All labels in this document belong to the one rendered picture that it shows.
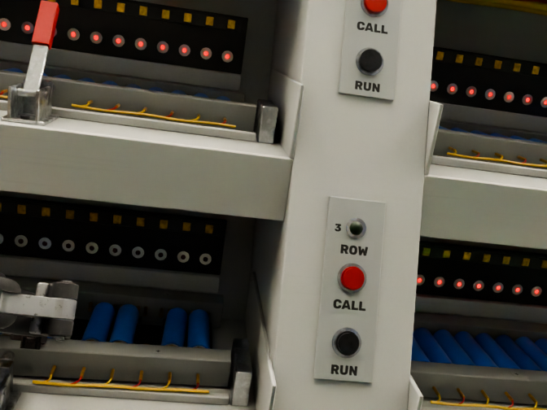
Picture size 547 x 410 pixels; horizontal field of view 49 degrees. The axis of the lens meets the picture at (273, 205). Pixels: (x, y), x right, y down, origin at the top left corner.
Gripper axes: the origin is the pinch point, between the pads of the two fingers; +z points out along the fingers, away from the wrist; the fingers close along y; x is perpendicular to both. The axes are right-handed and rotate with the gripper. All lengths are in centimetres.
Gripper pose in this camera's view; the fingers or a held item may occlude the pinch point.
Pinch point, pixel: (6, 316)
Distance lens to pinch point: 44.8
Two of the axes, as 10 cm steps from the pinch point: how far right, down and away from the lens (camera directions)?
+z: -1.6, 2.4, 9.6
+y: 9.9, 1.1, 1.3
